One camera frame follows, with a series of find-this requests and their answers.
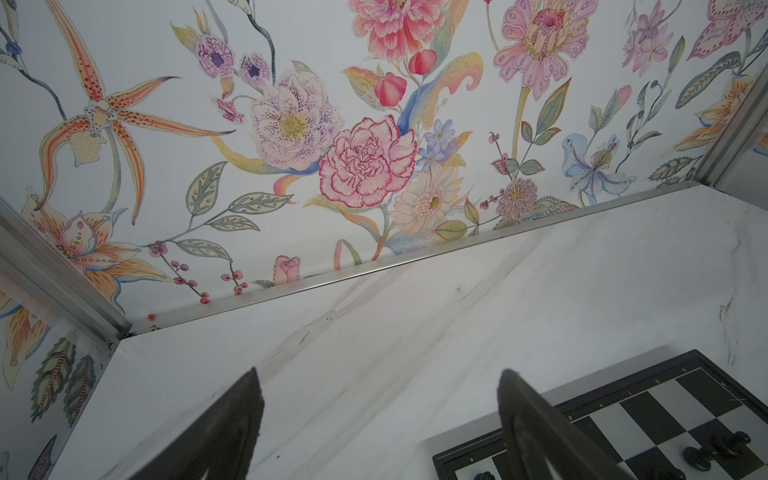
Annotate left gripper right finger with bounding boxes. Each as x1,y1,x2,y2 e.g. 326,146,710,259
497,369,630,479

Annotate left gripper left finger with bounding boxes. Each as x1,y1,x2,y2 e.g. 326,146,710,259
131,368,264,479

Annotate black white chess board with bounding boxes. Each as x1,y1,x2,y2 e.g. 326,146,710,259
431,349,768,480

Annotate black chess pieces on board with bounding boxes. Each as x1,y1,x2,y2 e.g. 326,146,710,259
472,430,752,480

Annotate left aluminium corner post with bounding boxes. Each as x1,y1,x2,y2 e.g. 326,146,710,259
1,202,129,351

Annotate aluminium corner post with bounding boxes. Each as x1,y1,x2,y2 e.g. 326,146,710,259
1,202,129,351
694,68,767,210

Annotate right aluminium corner post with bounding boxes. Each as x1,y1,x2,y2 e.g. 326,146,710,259
694,68,767,210

